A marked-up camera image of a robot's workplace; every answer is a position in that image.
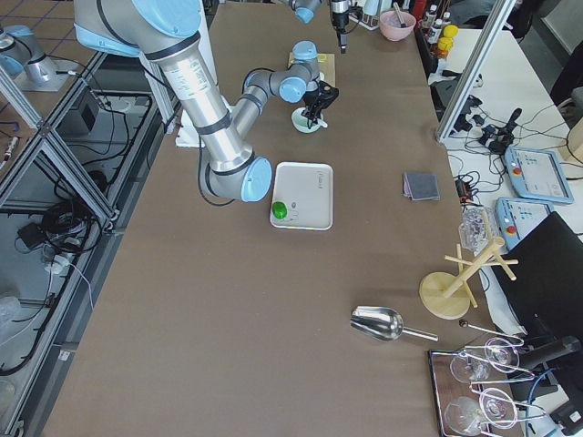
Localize teach pendant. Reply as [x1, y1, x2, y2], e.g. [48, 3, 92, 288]
[504, 146, 574, 204]
[496, 197, 554, 249]

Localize aluminium frame post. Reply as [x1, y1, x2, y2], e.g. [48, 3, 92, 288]
[435, 0, 516, 144]

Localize white rabbit tray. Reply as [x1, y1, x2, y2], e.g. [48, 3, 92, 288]
[270, 162, 333, 230]

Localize clear plastic box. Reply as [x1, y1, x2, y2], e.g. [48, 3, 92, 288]
[458, 207, 500, 253]

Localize steel scoop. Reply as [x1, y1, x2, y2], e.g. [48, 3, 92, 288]
[350, 306, 439, 341]

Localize green lime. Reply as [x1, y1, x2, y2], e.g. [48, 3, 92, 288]
[271, 201, 288, 219]

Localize wooden cutting board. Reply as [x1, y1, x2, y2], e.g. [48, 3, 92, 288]
[279, 52, 335, 100]

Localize wooden mug tree stand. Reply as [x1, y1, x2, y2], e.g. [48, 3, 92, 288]
[419, 210, 519, 320]

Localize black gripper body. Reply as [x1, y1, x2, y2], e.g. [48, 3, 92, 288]
[302, 80, 340, 118]
[330, 0, 350, 41]

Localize black monitor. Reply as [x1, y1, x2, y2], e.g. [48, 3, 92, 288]
[493, 212, 582, 339]

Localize wine glass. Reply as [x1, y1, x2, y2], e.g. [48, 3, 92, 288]
[484, 337, 519, 373]
[445, 396, 483, 436]
[450, 352, 490, 383]
[479, 388, 517, 429]

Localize light green bowl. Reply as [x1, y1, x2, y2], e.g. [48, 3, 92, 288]
[291, 107, 320, 134]

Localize grey folded cloth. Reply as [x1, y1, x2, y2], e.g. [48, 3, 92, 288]
[403, 172, 441, 201]

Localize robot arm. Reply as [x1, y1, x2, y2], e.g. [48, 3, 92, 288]
[74, 1, 339, 202]
[286, 0, 353, 54]

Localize pink bowl with ice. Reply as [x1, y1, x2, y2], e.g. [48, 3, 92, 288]
[379, 10, 417, 42]

